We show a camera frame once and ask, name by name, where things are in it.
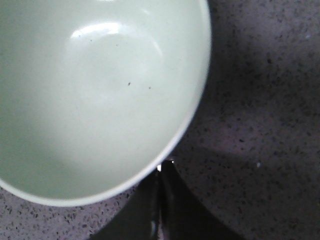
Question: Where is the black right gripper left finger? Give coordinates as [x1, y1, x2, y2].
[90, 169, 160, 240]

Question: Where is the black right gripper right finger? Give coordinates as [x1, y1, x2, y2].
[159, 160, 244, 240]

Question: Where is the green bowl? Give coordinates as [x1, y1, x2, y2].
[0, 0, 212, 207]

